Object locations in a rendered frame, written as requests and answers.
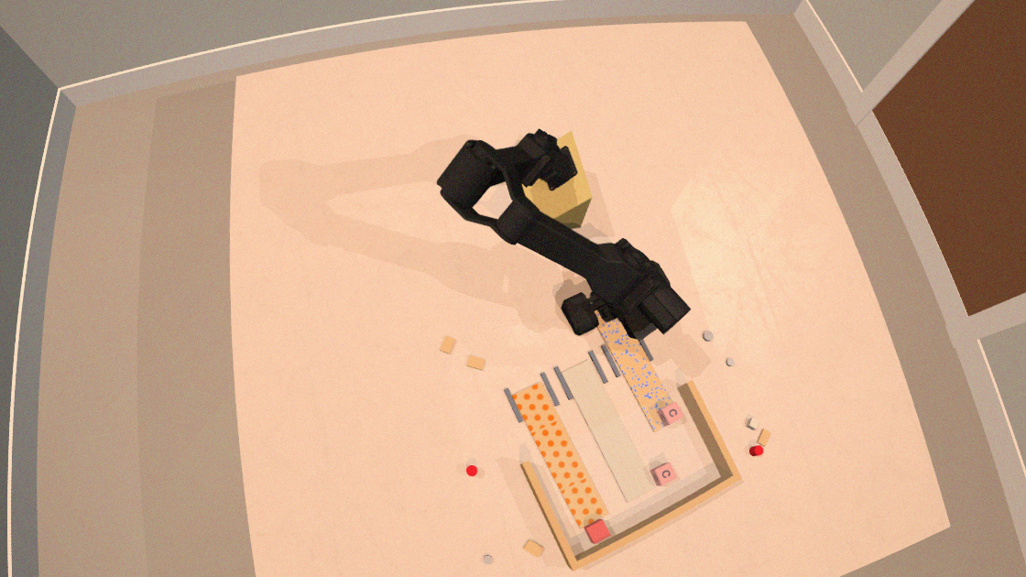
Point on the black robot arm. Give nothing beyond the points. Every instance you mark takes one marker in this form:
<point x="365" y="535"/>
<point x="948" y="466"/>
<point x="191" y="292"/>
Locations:
<point x="618" y="274"/>

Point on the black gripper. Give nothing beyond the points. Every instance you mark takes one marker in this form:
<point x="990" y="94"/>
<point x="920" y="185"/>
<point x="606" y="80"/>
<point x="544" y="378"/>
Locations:
<point x="580" y="313"/>

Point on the orange polka-dotted strip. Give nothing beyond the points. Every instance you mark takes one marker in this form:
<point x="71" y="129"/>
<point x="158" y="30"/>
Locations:
<point x="541" y="418"/>

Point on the tan flat strip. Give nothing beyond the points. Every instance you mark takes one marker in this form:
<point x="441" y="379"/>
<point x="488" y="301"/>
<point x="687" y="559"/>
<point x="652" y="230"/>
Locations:
<point x="589" y="394"/>

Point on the orange strip with blue dots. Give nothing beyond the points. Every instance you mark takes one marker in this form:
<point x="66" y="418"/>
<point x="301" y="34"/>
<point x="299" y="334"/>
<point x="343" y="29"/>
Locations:
<point x="632" y="361"/>

